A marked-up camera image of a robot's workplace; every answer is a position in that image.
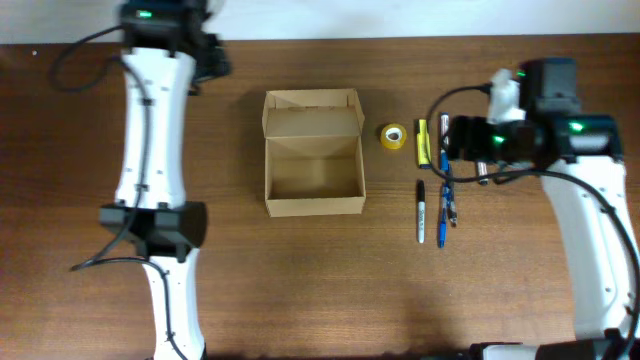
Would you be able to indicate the yellow highlighter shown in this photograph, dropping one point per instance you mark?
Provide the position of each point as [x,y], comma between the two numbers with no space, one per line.
[423,145]

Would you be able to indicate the black sharpie marker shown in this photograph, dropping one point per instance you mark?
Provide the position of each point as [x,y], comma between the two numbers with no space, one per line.
[421,210]

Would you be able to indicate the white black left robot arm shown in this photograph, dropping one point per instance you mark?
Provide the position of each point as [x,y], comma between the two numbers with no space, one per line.
[166,55]

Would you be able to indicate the black whiteboard marker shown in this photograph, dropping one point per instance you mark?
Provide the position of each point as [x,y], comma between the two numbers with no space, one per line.
[481,169]

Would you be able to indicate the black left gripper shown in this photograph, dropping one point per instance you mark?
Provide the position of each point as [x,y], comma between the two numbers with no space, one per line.
[217,64]

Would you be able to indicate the dark ballpoint pen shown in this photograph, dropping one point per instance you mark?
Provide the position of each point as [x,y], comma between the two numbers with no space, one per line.
[451,205]

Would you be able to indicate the yellow tape roll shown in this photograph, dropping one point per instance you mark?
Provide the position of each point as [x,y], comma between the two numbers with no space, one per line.
[393,136]

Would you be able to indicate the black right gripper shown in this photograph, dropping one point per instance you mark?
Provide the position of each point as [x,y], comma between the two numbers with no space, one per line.
[475,149]

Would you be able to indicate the blue ballpoint pen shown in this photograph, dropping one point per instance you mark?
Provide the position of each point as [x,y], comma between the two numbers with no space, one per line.
[443,217]

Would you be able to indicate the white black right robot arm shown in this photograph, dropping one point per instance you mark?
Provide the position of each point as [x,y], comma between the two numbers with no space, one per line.
[584,180]

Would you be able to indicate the blue whiteboard marker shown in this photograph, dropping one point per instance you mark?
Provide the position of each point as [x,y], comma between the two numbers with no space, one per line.
[444,125]

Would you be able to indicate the brown cardboard box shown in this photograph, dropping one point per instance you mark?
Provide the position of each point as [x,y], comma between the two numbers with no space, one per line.
[314,162]

